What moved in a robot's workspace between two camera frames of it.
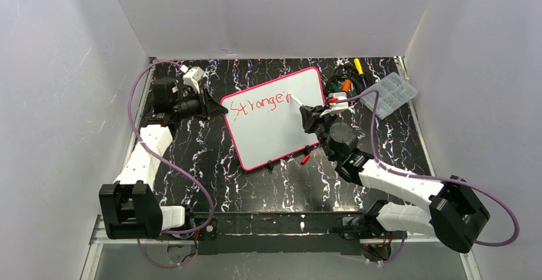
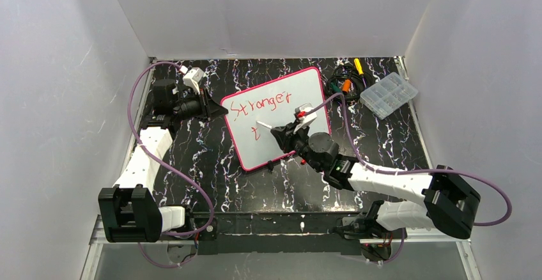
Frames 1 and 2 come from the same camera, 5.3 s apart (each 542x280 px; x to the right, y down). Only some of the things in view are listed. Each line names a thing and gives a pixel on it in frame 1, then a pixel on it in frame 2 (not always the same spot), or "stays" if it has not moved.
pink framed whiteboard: (264, 124) stays
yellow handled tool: (358, 66) stays
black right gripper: (315, 123) → (290, 135)
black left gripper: (204, 105) stays
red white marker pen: (287, 96) → (264, 124)
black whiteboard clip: (270, 167) stays
